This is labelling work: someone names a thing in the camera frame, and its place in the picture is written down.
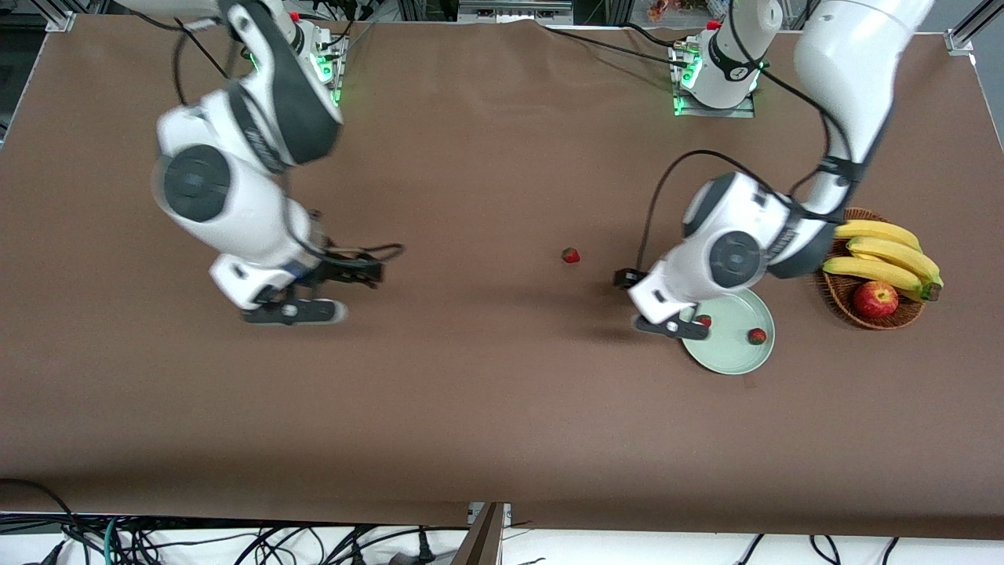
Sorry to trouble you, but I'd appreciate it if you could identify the light green round plate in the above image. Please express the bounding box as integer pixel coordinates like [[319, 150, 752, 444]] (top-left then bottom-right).
[[678, 286, 777, 376]]

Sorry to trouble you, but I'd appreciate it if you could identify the brown table cover sheet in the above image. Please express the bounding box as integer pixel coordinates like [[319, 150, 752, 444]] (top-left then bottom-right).
[[0, 14, 1004, 542]]

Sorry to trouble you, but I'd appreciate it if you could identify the red yellow apple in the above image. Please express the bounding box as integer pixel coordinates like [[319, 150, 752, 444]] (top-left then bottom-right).
[[853, 281, 900, 319]]

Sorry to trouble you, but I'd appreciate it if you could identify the yellow banana bunch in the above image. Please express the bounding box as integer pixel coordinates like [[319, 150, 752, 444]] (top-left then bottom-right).
[[820, 220, 944, 304]]

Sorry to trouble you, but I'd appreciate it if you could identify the brown wicker basket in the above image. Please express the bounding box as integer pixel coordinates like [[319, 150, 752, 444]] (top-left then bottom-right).
[[816, 207, 927, 331]]

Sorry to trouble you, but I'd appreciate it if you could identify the colourful background object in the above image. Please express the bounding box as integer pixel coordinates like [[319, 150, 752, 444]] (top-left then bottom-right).
[[647, 0, 707, 23]]

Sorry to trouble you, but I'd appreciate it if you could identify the grey background device box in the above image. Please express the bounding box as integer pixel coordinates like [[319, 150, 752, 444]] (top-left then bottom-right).
[[459, 0, 573, 24]]

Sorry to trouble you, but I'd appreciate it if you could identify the black left camera cable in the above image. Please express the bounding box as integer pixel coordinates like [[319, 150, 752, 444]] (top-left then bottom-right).
[[613, 63, 864, 291]]

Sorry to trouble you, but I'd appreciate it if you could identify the black camera cable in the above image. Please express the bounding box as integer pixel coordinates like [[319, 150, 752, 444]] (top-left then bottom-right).
[[169, 16, 406, 291], [613, 63, 864, 291]]

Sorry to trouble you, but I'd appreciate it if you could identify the black right camera cable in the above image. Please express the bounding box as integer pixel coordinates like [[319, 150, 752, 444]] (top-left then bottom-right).
[[169, 16, 406, 291]]

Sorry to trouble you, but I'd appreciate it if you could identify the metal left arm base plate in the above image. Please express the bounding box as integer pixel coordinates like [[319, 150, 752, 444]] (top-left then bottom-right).
[[669, 39, 758, 118]]

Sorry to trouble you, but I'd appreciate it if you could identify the long black tabletop cable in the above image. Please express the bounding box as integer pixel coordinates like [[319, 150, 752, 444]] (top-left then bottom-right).
[[541, 26, 689, 70]]

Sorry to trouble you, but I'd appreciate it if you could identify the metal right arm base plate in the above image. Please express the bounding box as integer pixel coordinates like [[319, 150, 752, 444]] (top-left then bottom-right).
[[310, 22, 348, 107]]

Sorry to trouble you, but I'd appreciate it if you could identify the short black tabletop cable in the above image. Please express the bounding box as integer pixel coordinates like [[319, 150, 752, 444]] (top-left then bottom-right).
[[622, 22, 677, 48]]

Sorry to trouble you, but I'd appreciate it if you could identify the grey table support post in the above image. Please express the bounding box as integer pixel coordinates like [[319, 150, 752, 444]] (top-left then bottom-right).
[[451, 502, 512, 565]]

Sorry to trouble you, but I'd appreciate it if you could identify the aluminium frame corner profile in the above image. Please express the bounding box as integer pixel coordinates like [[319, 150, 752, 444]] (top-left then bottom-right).
[[43, 0, 103, 34], [944, 0, 1004, 57]]

